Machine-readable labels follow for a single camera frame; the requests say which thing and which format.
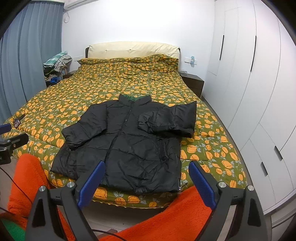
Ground wall socket with blue plug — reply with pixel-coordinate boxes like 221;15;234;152
184;56;197;67

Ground small dark tag on quilt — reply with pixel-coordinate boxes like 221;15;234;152
13;114;25;128

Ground dark wooden right nightstand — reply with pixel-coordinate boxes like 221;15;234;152
179;72;204;98

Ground white wardrobe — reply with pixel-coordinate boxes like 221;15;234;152
203;1;295;232

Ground white air conditioner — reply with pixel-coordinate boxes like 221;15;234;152
64;0;96;11

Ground orange fleece trousers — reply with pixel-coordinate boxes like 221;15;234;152
1;154;211;240

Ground black puffer jacket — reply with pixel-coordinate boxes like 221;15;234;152
51;95;197;194

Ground blue grey curtain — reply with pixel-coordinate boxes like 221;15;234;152
1;1;64;123

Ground black cable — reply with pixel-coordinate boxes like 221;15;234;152
0;166;128;241

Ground cream padded headboard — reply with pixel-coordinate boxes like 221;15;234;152
85;41;180;59

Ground green floral bed quilt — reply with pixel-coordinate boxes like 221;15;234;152
2;54;247;209

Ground pile of clothes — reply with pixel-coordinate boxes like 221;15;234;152
43;51;72;87

